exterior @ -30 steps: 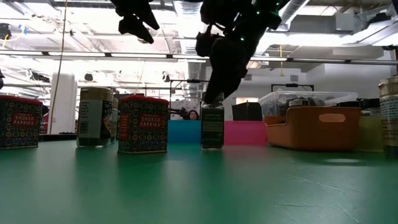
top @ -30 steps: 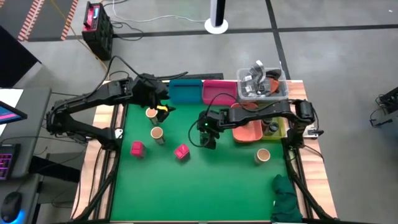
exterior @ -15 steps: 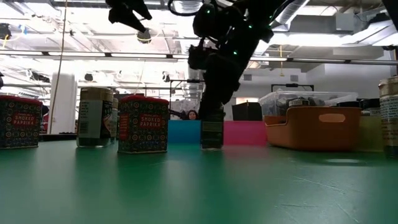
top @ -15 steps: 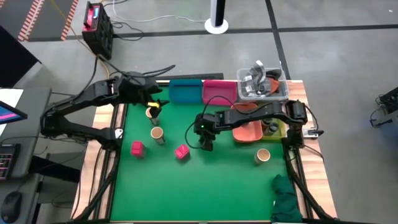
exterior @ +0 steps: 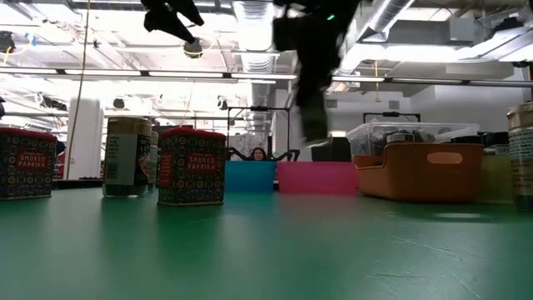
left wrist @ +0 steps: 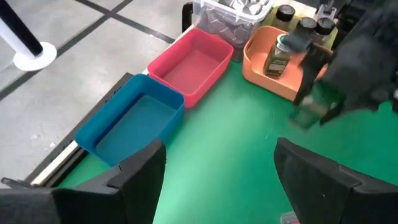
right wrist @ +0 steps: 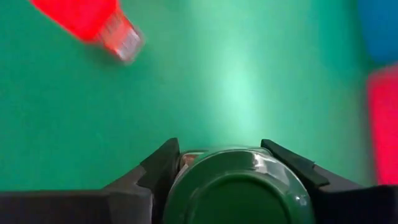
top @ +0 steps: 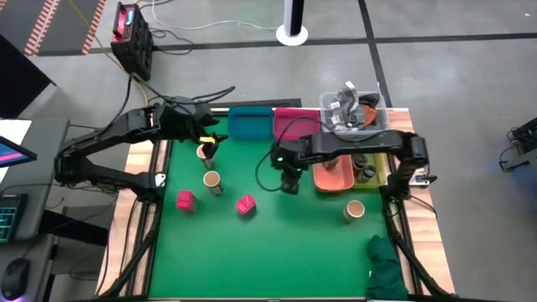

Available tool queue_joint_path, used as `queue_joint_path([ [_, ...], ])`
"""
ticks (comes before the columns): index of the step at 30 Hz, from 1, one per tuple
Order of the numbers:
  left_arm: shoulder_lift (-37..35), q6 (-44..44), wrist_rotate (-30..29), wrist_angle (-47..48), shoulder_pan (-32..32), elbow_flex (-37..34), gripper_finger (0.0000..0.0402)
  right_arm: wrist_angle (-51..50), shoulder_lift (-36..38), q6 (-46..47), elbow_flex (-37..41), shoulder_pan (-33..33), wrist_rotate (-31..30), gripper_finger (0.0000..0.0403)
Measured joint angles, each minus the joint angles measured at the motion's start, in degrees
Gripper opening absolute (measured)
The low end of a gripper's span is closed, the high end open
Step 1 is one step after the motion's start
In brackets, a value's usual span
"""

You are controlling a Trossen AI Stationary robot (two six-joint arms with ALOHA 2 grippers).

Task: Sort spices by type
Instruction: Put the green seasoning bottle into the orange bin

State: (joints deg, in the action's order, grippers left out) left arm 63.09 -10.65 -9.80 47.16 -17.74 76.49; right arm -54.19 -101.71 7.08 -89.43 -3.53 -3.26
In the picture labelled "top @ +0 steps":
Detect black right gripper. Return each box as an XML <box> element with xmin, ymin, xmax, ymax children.
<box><xmin>270</xmin><ymin>139</ymin><xmax>315</xmax><ymax>195</ymax></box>

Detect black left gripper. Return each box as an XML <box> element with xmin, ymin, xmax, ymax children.
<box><xmin>167</xmin><ymin>96</ymin><xmax>230</xmax><ymax>159</ymax></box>

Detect tan lid spice jar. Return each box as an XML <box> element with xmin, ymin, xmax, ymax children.
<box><xmin>202</xmin><ymin>170</ymin><xmax>225</xmax><ymax>196</ymax></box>
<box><xmin>196</xmin><ymin>143</ymin><xmax>217</xmax><ymax>170</ymax></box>
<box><xmin>342</xmin><ymin>200</ymin><xmax>366</xmax><ymax>224</ymax></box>

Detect pink cube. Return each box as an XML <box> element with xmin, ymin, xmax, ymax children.
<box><xmin>234</xmin><ymin>193</ymin><xmax>258</xmax><ymax>217</ymax></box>
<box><xmin>175</xmin><ymin>190</ymin><xmax>196</xmax><ymax>215</ymax></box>

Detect blue plastic bin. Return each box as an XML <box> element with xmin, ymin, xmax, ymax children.
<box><xmin>227</xmin><ymin>106</ymin><xmax>274</xmax><ymax>141</ymax></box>

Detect orange plastic bin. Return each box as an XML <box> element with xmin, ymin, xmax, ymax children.
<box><xmin>312</xmin><ymin>153</ymin><xmax>357</xmax><ymax>193</ymax></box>

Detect black textured strip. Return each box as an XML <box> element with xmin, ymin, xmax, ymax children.
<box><xmin>217</xmin><ymin>98</ymin><xmax>303</xmax><ymax>110</ymax></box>

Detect pink plastic bin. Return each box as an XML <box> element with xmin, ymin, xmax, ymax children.
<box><xmin>272</xmin><ymin>107</ymin><xmax>322</xmax><ymax>143</ymax></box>

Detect green table mat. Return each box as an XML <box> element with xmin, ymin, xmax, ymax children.
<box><xmin>149</xmin><ymin>115</ymin><xmax>391</xmax><ymax>299</ymax></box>

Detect clear plastic storage box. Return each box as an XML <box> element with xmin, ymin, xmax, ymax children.
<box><xmin>318</xmin><ymin>91</ymin><xmax>391</xmax><ymax>136</ymax></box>

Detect yellow-green plastic bin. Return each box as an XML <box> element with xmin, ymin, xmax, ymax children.
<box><xmin>351</xmin><ymin>153</ymin><xmax>387</xmax><ymax>189</ymax></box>

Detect white grey packets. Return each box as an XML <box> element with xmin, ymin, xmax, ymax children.
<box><xmin>325</xmin><ymin>81</ymin><xmax>360</xmax><ymax>129</ymax></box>

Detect orange item in box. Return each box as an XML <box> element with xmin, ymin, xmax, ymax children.
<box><xmin>361</xmin><ymin>104</ymin><xmax>378</xmax><ymax>127</ymax></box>

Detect black red power station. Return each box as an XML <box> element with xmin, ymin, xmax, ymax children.
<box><xmin>110</xmin><ymin>1</ymin><xmax>154</xmax><ymax>82</ymax></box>

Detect dark green cloth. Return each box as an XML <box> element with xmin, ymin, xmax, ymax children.
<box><xmin>364</xmin><ymin>234</ymin><xmax>410</xmax><ymax>301</ymax></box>

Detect white round-base pole stand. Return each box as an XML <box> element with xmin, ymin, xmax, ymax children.
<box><xmin>275</xmin><ymin>0</ymin><xmax>310</xmax><ymax>47</ymax></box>

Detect grey desk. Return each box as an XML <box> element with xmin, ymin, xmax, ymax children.
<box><xmin>0</xmin><ymin>117</ymin><xmax>70</xmax><ymax>302</ymax></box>

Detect white paper sheet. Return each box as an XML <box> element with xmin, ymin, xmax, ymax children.
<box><xmin>0</xmin><ymin>119</ymin><xmax>33</xmax><ymax>146</ymax></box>

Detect computer monitor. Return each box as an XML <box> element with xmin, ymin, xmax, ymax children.
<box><xmin>0</xmin><ymin>134</ymin><xmax>38</xmax><ymax>169</ymax></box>

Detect black panel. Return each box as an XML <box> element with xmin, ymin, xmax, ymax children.
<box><xmin>0</xmin><ymin>33</ymin><xmax>55</xmax><ymax>119</ymax></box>

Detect backlit black keyboard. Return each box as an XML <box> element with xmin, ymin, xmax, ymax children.
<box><xmin>0</xmin><ymin>193</ymin><xmax>29</xmax><ymax>244</ymax></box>

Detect black computer mouse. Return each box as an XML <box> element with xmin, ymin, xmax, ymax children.
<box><xmin>0</xmin><ymin>258</ymin><xmax>30</xmax><ymax>302</ymax></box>

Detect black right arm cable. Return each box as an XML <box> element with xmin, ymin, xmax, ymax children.
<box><xmin>254</xmin><ymin>115</ymin><xmax>332</xmax><ymax>193</ymax></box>

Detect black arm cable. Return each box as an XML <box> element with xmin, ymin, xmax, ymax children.
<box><xmin>254</xmin><ymin>115</ymin><xmax>332</xmax><ymax>193</ymax></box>
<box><xmin>121</xmin><ymin>73</ymin><xmax>236</xmax><ymax>111</ymax></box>

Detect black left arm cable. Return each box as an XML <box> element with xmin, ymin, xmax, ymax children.
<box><xmin>121</xmin><ymin>73</ymin><xmax>236</xmax><ymax>111</ymax></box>

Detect white floor cable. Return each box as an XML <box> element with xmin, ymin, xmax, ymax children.
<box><xmin>149</xmin><ymin>0</ymin><xmax>280</xmax><ymax>33</ymax></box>

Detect yellow floor cable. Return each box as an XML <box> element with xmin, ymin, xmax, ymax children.
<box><xmin>66</xmin><ymin>0</ymin><xmax>150</xmax><ymax>108</ymax></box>

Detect black device with cables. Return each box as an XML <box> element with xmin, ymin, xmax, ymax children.
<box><xmin>498</xmin><ymin>117</ymin><xmax>537</xmax><ymax>173</ymax></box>

